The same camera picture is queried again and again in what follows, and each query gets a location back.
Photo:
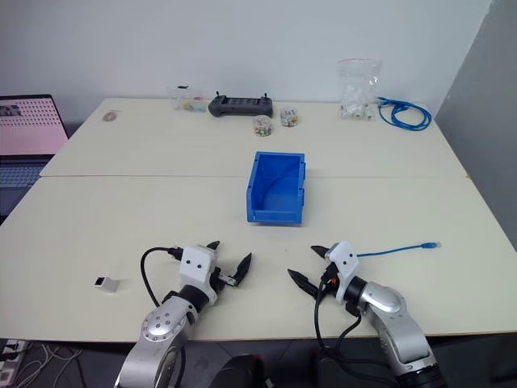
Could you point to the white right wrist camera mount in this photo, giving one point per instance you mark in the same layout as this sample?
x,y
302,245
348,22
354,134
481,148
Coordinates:
x,y
345,262

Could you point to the clear zip bag of connectors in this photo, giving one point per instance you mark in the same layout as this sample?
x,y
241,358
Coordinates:
x,y
357,97

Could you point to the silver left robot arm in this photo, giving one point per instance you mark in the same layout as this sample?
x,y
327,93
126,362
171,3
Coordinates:
x,y
157,327

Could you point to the blue plastic storage bin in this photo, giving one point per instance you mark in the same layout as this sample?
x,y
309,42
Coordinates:
x,y
278,202

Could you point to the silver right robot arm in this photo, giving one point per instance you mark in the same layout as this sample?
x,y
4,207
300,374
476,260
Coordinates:
x,y
392,319

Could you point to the dark rounded shape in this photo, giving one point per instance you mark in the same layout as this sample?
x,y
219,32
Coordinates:
x,y
327,369
238,372

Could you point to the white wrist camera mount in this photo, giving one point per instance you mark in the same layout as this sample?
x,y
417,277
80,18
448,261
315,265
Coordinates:
x,y
196,264
345,262

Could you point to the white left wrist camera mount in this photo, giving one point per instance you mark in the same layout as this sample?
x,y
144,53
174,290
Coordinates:
x,y
196,264

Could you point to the clear box of coloured bits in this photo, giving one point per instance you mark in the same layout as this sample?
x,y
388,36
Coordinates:
x,y
186,101

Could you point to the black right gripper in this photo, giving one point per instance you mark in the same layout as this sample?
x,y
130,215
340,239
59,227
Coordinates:
x,y
329,281

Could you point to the clear jar of coloured beads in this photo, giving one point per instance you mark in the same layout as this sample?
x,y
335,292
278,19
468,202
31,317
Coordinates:
x,y
262,126
288,118

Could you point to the small round grey disc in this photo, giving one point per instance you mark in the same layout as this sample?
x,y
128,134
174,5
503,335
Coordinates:
x,y
110,116

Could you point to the small white connector block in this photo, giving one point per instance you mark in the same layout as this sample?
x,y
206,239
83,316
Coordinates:
x,y
106,284

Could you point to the open laptop with pink screen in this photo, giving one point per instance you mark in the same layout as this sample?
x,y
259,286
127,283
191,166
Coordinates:
x,y
28,125

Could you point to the dark grey handheld controller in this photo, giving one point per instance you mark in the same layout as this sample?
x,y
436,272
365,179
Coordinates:
x,y
240,106

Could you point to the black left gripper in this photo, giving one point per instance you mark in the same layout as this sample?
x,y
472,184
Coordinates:
x,y
217,279

